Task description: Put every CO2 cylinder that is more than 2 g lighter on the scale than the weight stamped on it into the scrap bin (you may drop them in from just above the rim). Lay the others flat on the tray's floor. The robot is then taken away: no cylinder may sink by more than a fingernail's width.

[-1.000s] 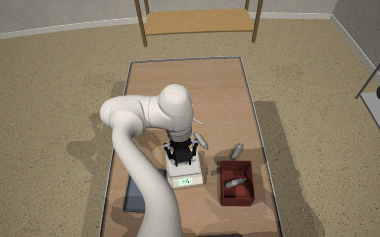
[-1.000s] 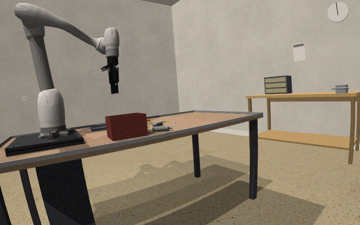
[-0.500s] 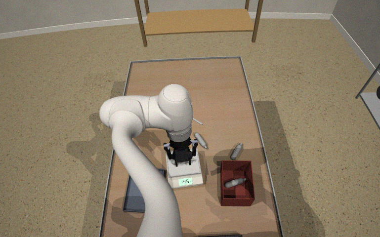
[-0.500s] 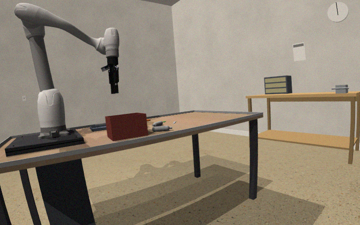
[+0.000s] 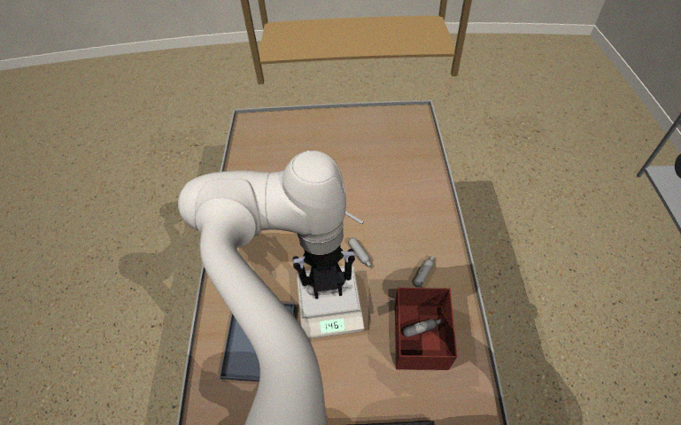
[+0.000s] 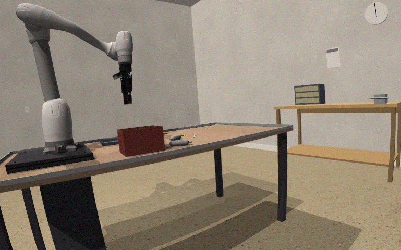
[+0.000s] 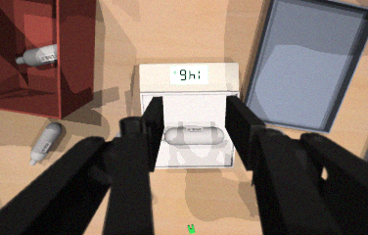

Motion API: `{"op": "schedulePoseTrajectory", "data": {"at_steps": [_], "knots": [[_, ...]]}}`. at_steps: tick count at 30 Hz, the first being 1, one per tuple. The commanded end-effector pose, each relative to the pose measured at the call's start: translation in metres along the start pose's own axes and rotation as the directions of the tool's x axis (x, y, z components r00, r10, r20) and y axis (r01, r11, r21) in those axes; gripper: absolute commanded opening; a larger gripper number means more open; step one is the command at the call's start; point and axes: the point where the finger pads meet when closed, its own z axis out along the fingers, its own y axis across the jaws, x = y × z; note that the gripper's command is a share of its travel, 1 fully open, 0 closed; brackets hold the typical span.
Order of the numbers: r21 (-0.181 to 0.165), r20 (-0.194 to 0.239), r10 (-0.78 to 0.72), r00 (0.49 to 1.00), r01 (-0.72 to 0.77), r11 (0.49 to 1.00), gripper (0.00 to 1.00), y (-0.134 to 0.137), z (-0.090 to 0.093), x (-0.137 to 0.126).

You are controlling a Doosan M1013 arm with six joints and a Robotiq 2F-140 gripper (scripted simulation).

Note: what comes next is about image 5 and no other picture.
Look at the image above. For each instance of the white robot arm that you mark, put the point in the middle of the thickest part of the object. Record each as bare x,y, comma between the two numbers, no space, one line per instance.
229,208

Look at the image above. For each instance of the red open box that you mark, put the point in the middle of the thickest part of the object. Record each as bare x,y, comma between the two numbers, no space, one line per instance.
436,349

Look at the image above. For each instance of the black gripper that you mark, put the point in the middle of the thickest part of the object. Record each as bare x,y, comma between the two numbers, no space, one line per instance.
323,260

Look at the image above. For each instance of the dark table edge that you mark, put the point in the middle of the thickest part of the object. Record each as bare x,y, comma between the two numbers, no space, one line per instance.
320,106

